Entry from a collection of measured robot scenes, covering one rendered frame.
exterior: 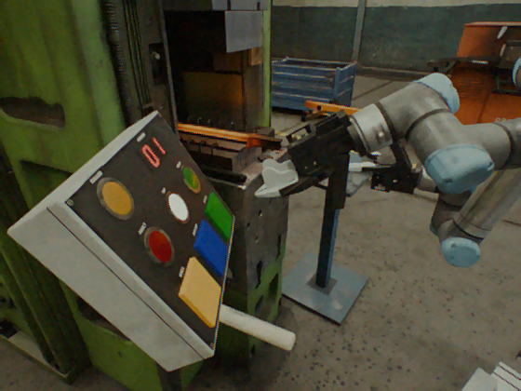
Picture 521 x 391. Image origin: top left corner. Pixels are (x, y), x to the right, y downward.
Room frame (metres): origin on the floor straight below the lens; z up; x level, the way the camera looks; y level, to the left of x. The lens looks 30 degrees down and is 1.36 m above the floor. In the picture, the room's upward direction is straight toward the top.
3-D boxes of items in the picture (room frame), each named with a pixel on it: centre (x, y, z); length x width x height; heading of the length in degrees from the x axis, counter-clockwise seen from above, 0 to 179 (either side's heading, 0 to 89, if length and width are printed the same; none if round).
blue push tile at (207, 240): (0.44, 0.09, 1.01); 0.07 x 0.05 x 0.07; 179
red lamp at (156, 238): (0.34, 0.13, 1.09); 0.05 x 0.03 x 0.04; 154
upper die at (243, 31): (1.08, 0.23, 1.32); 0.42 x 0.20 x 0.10; 64
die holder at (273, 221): (1.13, 0.21, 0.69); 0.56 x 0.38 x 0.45; 64
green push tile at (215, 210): (0.54, 0.09, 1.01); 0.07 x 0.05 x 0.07; 179
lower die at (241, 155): (1.08, 0.23, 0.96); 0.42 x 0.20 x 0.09; 64
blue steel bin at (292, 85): (5.07, -0.71, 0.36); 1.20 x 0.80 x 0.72; 58
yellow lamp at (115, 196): (0.34, 0.18, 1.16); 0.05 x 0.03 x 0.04; 154
